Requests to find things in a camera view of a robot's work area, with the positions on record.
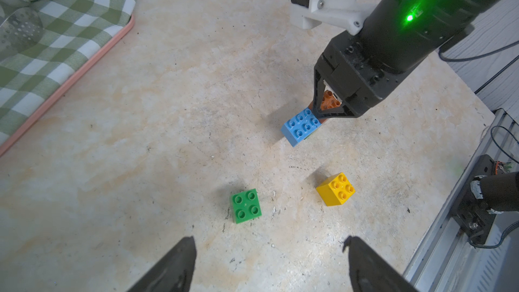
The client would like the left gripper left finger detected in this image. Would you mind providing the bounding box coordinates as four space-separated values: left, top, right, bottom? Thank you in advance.
128 236 197 292

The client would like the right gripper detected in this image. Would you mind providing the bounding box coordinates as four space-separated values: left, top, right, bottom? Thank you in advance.
312 31 405 120

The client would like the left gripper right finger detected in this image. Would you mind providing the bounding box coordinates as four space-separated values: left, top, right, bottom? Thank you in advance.
343 236 418 292

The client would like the orange lego brick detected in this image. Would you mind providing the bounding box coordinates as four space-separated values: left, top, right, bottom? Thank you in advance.
308 90 341 126

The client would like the light blue long lego brick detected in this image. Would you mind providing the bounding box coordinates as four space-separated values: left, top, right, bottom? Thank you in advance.
281 108 325 147

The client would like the yellow lego brick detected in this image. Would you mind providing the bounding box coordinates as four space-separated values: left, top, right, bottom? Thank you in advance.
316 172 355 206

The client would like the green lego brick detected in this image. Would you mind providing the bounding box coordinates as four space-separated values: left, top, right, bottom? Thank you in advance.
231 189 262 224

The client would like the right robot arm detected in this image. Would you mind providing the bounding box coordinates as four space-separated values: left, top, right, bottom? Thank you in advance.
312 0 500 119

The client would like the green checkered cloth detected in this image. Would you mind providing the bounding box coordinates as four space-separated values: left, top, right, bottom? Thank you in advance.
1 0 137 151

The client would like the metal spoon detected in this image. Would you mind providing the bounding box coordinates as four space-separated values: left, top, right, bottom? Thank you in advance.
1 7 44 61

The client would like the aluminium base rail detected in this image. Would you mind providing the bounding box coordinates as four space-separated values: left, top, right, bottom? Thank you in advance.
404 108 518 291

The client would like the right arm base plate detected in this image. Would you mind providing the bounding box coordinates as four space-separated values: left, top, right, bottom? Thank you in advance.
451 154 497 245

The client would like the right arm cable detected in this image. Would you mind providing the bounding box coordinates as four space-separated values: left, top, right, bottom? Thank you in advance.
437 38 519 94

